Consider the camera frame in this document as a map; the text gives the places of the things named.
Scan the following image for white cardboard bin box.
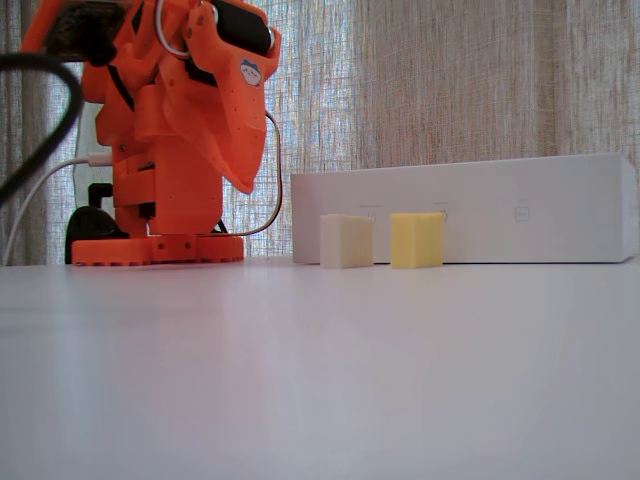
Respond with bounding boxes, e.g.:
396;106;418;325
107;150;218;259
290;152;640;266

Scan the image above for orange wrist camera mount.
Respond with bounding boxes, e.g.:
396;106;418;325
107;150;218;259
19;0;71;54

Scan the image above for woven grey curtain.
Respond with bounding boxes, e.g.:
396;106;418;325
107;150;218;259
0;0;640;266

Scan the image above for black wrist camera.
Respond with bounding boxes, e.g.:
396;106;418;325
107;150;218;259
42;1;125;67

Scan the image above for yellow foam cuboid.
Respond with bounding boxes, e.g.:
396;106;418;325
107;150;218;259
389;211;445;270

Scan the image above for black table clamp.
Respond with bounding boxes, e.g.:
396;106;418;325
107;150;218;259
64;182;132;265

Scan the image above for white usb cable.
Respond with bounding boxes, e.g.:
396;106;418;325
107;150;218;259
1;151;114;266

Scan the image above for orange gripper black servo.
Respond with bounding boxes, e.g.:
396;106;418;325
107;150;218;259
159;0;282;195

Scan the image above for thick black cable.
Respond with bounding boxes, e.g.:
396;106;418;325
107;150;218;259
0;51;85;204

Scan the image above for white foam cuboid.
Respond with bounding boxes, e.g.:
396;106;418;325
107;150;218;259
319;213;375;270

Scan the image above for tricolour servo wire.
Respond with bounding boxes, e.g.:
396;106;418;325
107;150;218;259
153;0;193;58
218;110;285;238

